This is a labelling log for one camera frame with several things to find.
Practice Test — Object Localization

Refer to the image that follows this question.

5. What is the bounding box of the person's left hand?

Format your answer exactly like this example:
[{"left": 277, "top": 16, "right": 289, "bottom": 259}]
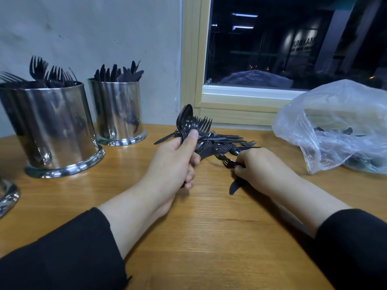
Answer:
[{"left": 136, "top": 128, "right": 202, "bottom": 219}]

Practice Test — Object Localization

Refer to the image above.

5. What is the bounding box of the person's right hand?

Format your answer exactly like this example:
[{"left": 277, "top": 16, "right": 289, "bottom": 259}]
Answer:
[{"left": 233, "top": 148, "right": 298, "bottom": 197}]

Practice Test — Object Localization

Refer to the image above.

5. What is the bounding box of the pile of black plastic cutlery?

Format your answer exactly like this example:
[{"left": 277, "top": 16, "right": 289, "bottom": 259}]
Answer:
[{"left": 154, "top": 130, "right": 261, "bottom": 196}]

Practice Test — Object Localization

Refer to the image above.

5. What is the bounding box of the bunch of black cutlery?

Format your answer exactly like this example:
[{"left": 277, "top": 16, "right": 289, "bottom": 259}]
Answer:
[{"left": 175, "top": 104, "right": 194, "bottom": 139}]

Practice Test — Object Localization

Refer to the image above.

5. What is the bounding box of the bunch of black knives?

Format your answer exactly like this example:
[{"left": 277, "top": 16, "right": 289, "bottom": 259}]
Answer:
[{"left": 92, "top": 60, "right": 145, "bottom": 83}]

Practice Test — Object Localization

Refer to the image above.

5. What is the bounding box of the bunch of black forks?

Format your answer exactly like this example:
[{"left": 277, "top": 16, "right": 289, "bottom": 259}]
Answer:
[{"left": 0, "top": 55, "right": 80, "bottom": 89}]

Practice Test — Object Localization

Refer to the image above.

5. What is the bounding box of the person's left forearm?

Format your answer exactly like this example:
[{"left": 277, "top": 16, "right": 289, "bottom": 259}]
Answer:
[{"left": 0, "top": 193, "right": 171, "bottom": 290}]

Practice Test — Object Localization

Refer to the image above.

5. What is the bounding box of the person's right forearm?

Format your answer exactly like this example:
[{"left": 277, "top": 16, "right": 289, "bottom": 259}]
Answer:
[{"left": 278, "top": 181, "right": 387, "bottom": 290}]

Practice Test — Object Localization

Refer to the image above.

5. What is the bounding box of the clear plastic bag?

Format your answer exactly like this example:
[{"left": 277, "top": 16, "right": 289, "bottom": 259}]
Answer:
[{"left": 272, "top": 79, "right": 387, "bottom": 174}]

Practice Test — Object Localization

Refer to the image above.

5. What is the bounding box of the dark parked car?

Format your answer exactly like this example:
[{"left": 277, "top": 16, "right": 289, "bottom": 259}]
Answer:
[{"left": 219, "top": 70, "right": 295, "bottom": 90}]

